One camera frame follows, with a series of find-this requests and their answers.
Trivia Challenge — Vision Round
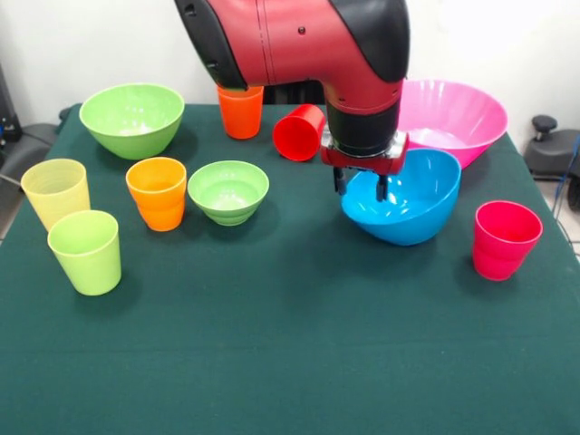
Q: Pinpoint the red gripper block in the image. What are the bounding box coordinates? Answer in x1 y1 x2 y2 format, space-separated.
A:
320 130 411 203

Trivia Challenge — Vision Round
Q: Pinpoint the blue plastic bowl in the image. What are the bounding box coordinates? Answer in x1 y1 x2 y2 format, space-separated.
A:
340 148 462 247

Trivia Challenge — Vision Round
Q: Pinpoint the red plastic cup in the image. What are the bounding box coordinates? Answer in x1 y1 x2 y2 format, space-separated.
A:
272 103 327 163

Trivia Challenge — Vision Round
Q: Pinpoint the small green plastic bowl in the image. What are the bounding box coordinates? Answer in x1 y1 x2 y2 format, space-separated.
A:
187 159 270 227

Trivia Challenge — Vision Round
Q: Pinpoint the large pink plastic bowl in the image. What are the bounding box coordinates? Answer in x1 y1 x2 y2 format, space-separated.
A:
396 79 508 169

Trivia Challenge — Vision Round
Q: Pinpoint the red-orange plastic cup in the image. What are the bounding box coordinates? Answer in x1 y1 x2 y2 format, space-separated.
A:
217 83 265 140

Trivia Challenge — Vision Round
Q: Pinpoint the dark green tablecloth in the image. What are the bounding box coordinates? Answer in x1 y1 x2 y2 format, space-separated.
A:
0 102 580 435

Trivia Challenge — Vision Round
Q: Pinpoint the magenta plastic cup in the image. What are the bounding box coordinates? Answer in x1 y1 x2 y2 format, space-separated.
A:
472 200 544 282

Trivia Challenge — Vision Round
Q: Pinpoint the grey base with black knob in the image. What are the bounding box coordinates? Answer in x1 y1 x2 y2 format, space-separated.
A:
525 115 580 182

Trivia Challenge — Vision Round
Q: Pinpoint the orange plastic cup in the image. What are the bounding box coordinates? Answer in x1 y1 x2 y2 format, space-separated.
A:
125 157 188 232

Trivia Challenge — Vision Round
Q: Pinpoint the large green plastic bowl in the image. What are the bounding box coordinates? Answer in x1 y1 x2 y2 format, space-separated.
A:
79 82 186 160

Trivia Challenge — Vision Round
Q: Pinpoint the light green plastic cup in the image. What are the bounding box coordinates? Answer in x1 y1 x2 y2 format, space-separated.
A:
47 209 122 297

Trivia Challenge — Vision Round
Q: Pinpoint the yellow plastic cup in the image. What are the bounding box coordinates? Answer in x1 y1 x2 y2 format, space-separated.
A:
20 158 91 232

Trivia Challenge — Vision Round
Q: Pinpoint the grey rounded base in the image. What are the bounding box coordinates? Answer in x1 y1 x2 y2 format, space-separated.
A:
0 121 58 182

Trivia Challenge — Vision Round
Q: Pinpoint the black equipment box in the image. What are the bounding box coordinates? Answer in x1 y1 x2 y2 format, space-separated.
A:
0 63 22 141

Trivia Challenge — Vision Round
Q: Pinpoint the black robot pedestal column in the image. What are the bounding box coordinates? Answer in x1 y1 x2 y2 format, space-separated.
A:
263 79 327 106

